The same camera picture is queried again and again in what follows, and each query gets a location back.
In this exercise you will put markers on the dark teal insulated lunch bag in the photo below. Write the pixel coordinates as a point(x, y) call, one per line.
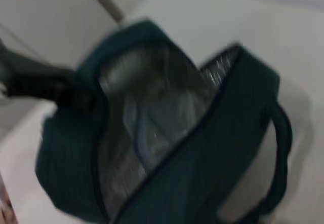
point(215, 158)

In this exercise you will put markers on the clear plastic lunch box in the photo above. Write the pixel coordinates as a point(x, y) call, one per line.
point(157, 127)

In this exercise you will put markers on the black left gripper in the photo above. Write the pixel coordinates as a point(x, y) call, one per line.
point(35, 79)

